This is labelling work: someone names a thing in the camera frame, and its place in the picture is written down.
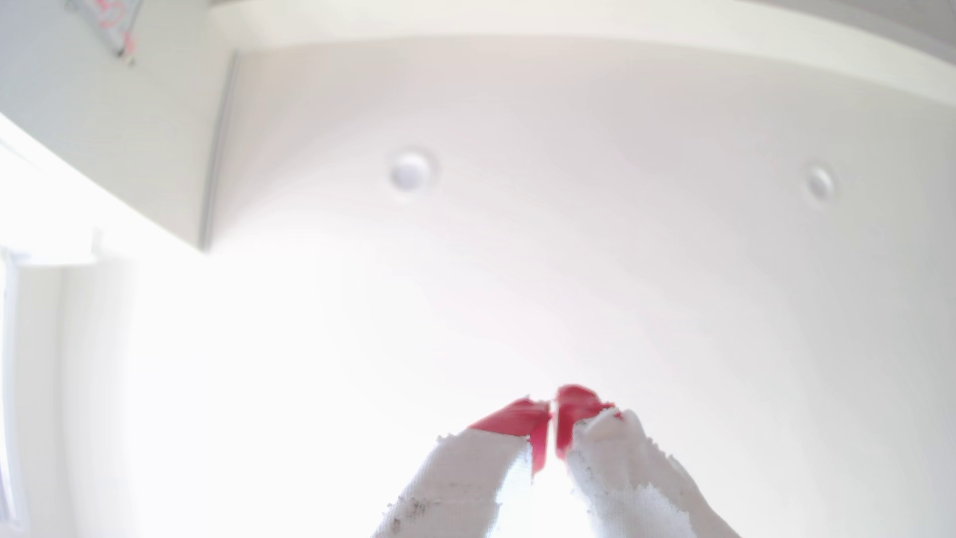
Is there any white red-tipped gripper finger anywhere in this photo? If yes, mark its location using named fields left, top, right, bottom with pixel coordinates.
left=555, top=385, right=740, bottom=538
left=373, top=398, right=554, bottom=538

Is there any round recessed ceiling light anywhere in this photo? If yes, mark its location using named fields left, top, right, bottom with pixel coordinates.
left=801, top=160, right=839, bottom=204
left=387, top=147, right=439, bottom=195

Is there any wall hanging with red marks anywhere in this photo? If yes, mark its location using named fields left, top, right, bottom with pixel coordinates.
left=66, top=0, right=144, bottom=64

